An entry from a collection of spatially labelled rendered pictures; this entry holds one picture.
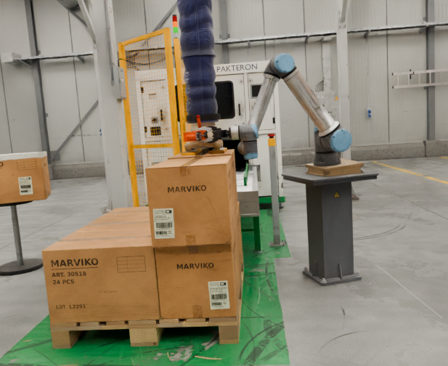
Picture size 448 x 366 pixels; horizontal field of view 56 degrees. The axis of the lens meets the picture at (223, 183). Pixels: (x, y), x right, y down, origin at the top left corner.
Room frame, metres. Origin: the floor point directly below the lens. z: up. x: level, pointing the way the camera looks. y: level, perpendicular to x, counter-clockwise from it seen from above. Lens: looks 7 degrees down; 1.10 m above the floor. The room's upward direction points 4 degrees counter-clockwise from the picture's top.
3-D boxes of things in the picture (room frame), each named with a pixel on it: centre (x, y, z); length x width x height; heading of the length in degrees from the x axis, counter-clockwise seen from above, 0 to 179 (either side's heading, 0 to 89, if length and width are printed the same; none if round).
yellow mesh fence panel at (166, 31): (4.43, 0.72, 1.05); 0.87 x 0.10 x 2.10; 48
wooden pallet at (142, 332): (2.72, 0.43, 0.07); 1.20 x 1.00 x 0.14; 176
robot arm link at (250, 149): (2.70, -0.18, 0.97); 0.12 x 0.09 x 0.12; 10
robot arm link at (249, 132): (2.68, -0.18, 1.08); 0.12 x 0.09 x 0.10; 85
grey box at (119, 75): (4.19, 0.93, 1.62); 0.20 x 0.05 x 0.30; 176
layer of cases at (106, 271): (2.72, 0.43, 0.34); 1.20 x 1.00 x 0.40; 176
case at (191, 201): (2.34, 0.16, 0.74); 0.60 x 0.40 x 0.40; 176
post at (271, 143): (3.91, -0.47, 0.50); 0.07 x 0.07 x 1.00; 86
